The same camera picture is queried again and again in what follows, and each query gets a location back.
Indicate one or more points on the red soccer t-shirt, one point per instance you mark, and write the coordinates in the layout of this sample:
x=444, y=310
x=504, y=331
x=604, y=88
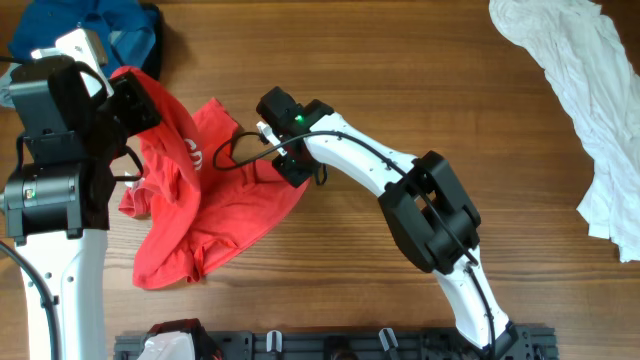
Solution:
x=204, y=209

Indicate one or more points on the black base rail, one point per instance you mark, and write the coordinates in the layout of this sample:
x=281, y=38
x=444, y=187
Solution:
x=522, y=342

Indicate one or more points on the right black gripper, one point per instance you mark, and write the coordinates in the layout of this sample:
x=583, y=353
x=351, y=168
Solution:
x=295, y=175

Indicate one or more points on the grey folded garment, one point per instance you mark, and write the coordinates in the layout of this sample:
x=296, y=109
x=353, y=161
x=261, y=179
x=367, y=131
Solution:
x=5, y=97

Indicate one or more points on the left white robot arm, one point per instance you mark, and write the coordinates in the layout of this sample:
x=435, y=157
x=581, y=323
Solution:
x=57, y=207

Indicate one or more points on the white crumpled cloth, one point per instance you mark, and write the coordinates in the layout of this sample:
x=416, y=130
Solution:
x=585, y=63

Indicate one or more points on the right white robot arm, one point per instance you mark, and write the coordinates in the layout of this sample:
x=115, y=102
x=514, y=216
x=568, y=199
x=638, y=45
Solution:
x=430, y=216

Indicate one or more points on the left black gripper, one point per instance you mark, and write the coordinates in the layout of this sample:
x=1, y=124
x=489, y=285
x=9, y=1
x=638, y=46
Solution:
x=130, y=91

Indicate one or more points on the blue polo shirt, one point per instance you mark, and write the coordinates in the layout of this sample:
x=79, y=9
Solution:
x=123, y=27

